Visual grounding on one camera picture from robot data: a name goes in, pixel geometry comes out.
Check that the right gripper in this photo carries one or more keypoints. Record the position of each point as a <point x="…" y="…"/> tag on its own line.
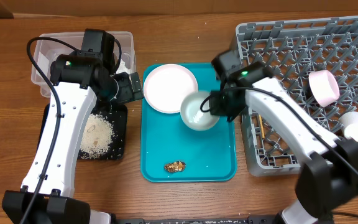
<point x="219" y="107"/>

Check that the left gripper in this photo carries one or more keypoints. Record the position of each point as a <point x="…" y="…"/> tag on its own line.
<point x="127" y="93"/>

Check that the white napkin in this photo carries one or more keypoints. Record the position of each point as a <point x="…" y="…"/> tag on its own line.
<point x="122" y="68"/>

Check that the wooden chopstick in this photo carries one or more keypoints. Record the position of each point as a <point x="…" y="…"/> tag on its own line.
<point x="261" y="123"/>

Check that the grey bowl with rice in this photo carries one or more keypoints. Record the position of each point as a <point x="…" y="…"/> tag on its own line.
<point x="191" y="114"/>

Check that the white round plate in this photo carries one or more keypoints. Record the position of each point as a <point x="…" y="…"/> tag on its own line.
<point x="166" y="86"/>

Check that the brown food scrap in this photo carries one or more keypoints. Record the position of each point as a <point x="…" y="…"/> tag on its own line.
<point x="177" y="166"/>

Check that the pink bowl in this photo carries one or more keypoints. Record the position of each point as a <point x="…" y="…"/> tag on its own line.
<point x="324" y="87"/>

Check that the white paper cup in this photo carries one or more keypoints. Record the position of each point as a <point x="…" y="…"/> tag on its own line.
<point x="349" y="123"/>

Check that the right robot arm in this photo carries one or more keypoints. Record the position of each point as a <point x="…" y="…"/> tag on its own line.
<point x="329" y="164"/>

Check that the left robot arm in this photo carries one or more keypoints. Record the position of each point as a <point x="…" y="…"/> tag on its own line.
<point x="87" y="77"/>

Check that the grey dishwasher rack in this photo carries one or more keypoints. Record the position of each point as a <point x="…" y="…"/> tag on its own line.
<point x="294" y="49"/>

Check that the black tray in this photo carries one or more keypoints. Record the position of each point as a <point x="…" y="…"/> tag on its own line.
<point x="118" y="117"/>

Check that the pile of white rice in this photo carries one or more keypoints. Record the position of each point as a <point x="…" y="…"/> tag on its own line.
<point x="96" y="138"/>

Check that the clear plastic bin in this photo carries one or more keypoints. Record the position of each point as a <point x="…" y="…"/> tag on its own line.
<point x="47" y="51"/>

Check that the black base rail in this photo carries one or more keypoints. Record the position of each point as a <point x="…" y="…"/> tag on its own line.
<point x="253" y="219"/>

